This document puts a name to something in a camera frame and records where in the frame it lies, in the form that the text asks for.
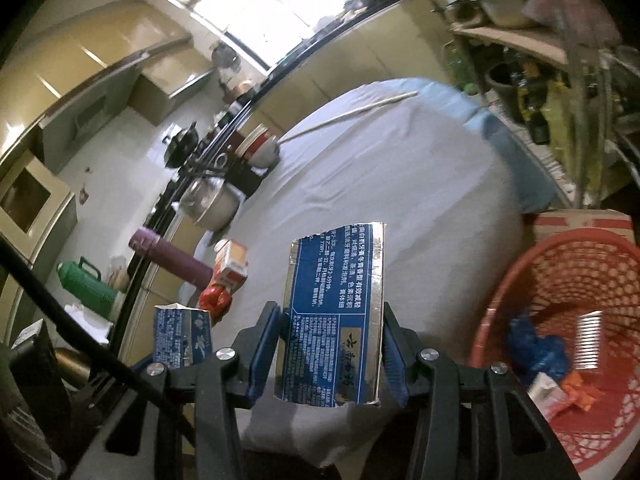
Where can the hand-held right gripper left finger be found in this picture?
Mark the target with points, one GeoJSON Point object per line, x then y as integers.
{"type": "Point", "coordinates": [262, 355]}

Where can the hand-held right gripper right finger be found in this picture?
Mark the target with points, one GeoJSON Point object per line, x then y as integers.
{"type": "Point", "coordinates": [392, 360]}

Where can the large blue carton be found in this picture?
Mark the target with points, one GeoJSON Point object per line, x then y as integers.
{"type": "Point", "coordinates": [332, 310]}

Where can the small blue carton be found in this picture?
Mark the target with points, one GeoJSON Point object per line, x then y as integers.
{"type": "Point", "coordinates": [180, 335]}

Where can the orange carton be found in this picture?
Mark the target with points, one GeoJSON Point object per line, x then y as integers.
{"type": "Point", "coordinates": [231, 262]}

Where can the blue plastic bag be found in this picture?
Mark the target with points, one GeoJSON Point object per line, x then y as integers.
{"type": "Point", "coordinates": [535, 350]}

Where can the white tissue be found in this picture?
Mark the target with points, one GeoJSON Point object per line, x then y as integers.
{"type": "Point", "coordinates": [545, 395]}

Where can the red plastic basket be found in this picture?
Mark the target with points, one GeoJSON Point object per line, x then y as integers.
{"type": "Point", "coordinates": [560, 270]}

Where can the maroon thermos bottle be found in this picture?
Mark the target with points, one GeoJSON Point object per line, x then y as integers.
{"type": "Point", "coordinates": [170, 257]}

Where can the metal pot with lid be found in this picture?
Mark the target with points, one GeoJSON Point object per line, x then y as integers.
{"type": "Point", "coordinates": [210, 202]}

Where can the black cup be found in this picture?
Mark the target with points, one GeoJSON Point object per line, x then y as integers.
{"type": "Point", "coordinates": [245, 177]}

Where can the round table with grey cloth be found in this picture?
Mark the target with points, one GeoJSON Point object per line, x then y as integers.
{"type": "Point", "coordinates": [390, 175]}

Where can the green thermos jug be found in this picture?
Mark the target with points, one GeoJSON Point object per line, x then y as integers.
{"type": "Point", "coordinates": [87, 287]}

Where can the gas stove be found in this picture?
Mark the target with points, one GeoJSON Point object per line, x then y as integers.
{"type": "Point", "coordinates": [200, 155]}

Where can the black wok with lid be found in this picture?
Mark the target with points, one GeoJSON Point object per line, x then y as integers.
{"type": "Point", "coordinates": [181, 145]}

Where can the brown cardboard box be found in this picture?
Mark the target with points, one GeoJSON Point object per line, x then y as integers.
{"type": "Point", "coordinates": [580, 220]}

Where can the light blue table cover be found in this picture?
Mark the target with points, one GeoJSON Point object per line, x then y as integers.
{"type": "Point", "coordinates": [510, 150]}

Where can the long thin stick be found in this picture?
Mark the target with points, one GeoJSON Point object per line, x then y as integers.
{"type": "Point", "coordinates": [350, 115]}

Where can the golden pot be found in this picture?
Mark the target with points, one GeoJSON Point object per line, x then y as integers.
{"type": "Point", "coordinates": [245, 86]}

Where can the dark bottles on rack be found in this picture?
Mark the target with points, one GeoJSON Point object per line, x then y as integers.
{"type": "Point", "coordinates": [535, 105]}

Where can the range hood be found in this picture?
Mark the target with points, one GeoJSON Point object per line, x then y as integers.
{"type": "Point", "coordinates": [90, 115]}

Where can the window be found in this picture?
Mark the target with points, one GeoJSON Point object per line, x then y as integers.
{"type": "Point", "coordinates": [260, 5]}

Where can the small dark lidded pot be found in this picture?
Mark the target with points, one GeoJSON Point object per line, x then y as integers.
{"type": "Point", "coordinates": [462, 12]}

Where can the beige upper cabinets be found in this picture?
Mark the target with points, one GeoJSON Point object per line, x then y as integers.
{"type": "Point", "coordinates": [90, 45]}

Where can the metal storage rack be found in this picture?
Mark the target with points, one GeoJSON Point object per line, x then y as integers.
{"type": "Point", "coordinates": [590, 60]}

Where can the steel pot with lid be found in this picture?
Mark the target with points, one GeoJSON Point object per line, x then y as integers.
{"type": "Point", "coordinates": [505, 7]}

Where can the glass-door wall cabinet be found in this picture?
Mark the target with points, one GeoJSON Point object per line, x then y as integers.
{"type": "Point", "coordinates": [30, 205]}

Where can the small beige wall cabinet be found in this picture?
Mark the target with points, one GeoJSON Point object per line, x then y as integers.
{"type": "Point", "coordinates": [180, 75]}

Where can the round wall-hung colander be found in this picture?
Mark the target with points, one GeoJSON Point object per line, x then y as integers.
{"type": "Point", "coordinates": [225, 55]}

